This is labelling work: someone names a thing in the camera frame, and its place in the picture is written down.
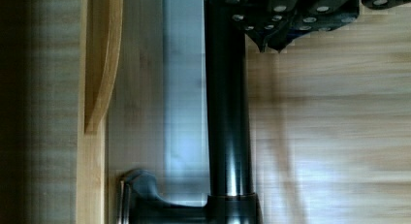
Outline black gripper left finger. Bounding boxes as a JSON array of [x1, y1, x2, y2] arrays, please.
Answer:
[[207, 0, 359, 51]]

